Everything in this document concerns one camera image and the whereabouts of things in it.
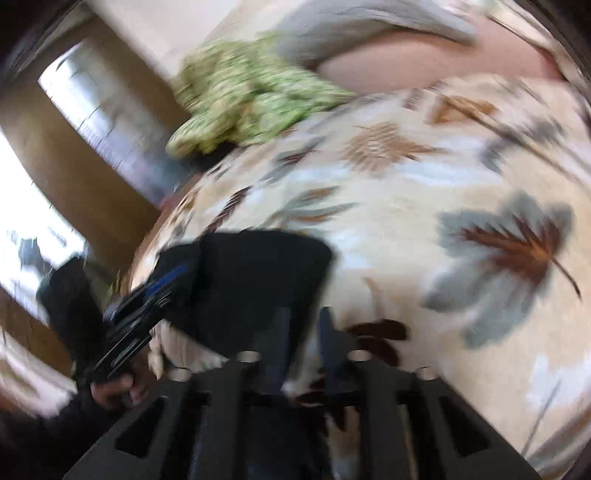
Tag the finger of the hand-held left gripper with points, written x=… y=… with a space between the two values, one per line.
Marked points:
x=168 y=281

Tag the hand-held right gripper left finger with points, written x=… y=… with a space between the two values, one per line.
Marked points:
x=279 y=346

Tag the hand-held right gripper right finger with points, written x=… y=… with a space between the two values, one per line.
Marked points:
x=330 y=350

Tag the black pants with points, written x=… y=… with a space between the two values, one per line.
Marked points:
x=249 y=286

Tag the person's left forearm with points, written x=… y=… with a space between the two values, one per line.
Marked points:
x=51 y=443

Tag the person's left hand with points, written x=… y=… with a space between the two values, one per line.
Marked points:
x=117 y=390

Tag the black upright object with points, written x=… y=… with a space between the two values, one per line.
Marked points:
x=69 y=304

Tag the wooden wardrobe with mirror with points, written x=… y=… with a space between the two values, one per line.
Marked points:
x=92 y=138

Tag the leaf print blanket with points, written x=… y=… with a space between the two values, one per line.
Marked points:
x=415 y=207

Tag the green checkered cloth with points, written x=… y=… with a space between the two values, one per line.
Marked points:
x=249 y=101

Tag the brown bed sheet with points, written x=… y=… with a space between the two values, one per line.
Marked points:
x=438 y=64

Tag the grey quilted pillow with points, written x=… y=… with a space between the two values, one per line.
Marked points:
x=360 y=27

